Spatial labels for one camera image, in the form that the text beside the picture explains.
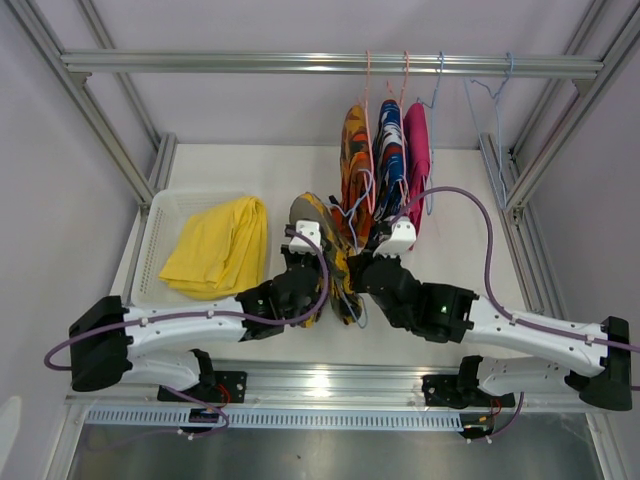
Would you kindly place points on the blue hanger of camouflage trousers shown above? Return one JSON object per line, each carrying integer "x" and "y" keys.
{"x": 362, "y": 319}

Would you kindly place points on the aluminium hanging rail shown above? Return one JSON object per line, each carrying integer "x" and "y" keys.
{"x": 385, "y": 64}

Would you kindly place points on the orange camouflage trousers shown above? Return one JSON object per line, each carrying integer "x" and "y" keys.
{"x": 353, "y": 155}

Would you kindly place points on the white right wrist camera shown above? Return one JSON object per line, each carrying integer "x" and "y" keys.
{"x": 398, "y": 241}

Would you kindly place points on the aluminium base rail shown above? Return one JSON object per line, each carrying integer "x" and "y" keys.
{"x": 282, "y": 385}

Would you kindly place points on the white plastic basket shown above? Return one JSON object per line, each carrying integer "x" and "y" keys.
{"x": 169, "y": 212}

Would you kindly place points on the white slotted cable duct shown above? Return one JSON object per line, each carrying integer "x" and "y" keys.
{"x": 269, "y": 418}

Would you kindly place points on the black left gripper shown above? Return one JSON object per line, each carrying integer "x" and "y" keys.
{"x": 314, "y": 258}

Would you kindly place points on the light blue wire hanger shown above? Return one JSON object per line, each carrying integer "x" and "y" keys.
{"x": 498, "y": 182}

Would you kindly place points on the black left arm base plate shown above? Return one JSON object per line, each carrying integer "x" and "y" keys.
{"x": 227, "y": 387}

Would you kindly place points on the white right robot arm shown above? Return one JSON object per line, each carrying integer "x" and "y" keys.
{"x": 591, "y": 359}

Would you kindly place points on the blue white patterned trousers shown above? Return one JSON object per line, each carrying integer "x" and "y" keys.
{"x": 381, "y": 211}

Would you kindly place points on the olive yellow camouflage trousers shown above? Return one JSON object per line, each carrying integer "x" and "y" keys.
{"x": 336, "y": 249}

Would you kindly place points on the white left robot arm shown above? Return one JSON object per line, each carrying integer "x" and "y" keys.
{"x": 113, "y": 344}

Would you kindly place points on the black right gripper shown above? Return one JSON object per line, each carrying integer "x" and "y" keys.
{"x": 359, "y": 262}

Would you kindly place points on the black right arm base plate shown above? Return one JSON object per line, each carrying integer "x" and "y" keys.
{"x": 443, "y": 390}

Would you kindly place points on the pink trousers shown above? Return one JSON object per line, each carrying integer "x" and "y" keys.
{"x": 419, "y": 160}

